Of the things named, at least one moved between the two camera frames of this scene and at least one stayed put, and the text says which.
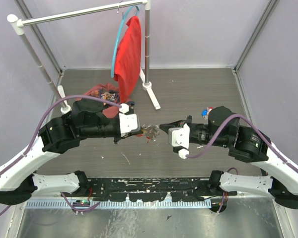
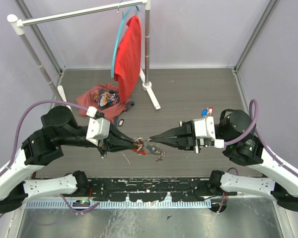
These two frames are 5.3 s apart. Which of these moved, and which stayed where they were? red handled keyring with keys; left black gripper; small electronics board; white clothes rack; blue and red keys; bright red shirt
Moved: left black gripper; red handled keyring with keys
Stayed: blue and red keys; small electronics board; white clothes rack; bright red shirt
